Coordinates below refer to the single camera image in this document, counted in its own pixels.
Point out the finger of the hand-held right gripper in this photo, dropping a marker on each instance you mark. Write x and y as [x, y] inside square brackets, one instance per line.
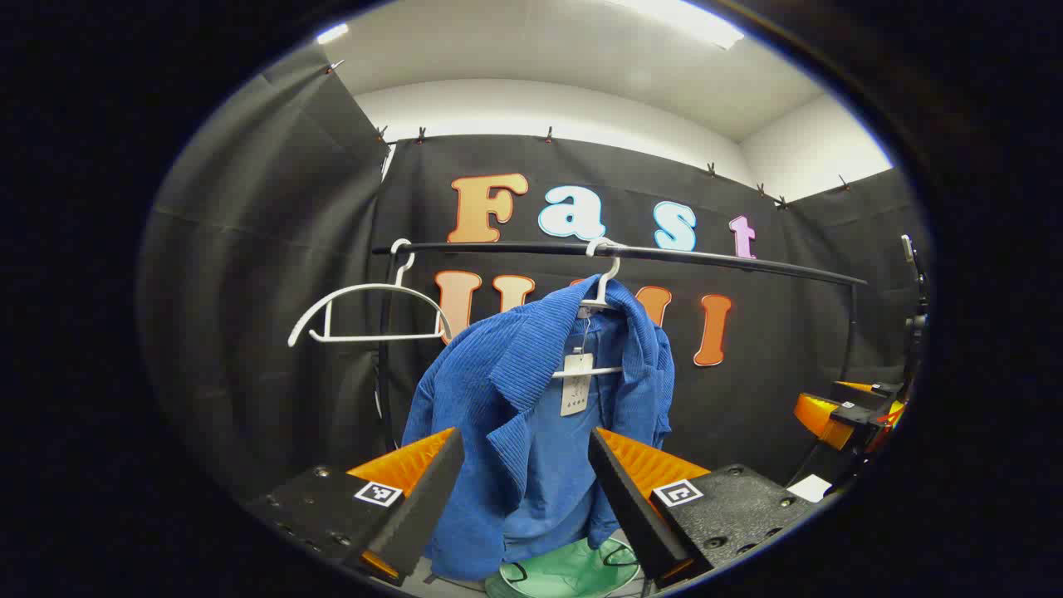
[864, 390]
[818, 415]

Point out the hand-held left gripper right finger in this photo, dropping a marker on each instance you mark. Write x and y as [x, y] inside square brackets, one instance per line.
[631, 507]

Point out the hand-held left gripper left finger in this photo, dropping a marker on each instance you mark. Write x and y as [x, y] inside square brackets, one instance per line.
[423, 507]

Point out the white plastic clothes hanger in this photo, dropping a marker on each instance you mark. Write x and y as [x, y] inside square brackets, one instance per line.
[382, 337]
[610, 370]

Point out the black metal clothes rack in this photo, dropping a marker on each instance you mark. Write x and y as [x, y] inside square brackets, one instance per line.
[515, 247]

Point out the black backdrop cloth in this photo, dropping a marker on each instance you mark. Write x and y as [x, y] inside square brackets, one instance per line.
[772, 390]

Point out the white paper sheet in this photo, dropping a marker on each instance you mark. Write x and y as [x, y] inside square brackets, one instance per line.
[810, 488]

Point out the small ceiling light panel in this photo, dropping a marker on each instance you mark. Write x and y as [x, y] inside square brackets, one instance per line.
[332, 33]

